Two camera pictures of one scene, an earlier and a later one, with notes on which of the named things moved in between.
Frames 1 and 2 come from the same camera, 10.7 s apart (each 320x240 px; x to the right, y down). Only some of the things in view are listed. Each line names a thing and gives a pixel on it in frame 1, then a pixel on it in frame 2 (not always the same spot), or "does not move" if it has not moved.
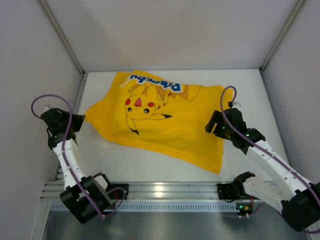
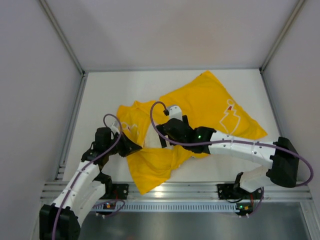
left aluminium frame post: [62, 36] does not move
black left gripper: [72, 119] → [127, 144]
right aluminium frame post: [296, 9] does not move
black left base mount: [118, 194] does not move
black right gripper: [215, 124] → [164, 132]
